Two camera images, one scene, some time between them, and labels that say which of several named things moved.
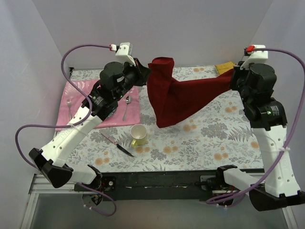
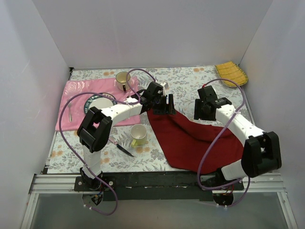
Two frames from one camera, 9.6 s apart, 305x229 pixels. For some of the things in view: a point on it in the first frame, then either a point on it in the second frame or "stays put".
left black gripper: x=142 y=72 -> x=165 y=107
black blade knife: x=118 y=146 stays put
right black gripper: x=236 y=78 -> x=198 y=110
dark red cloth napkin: x=171 y=97 -> x=185 y=142
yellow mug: x=138 y=133 stays put
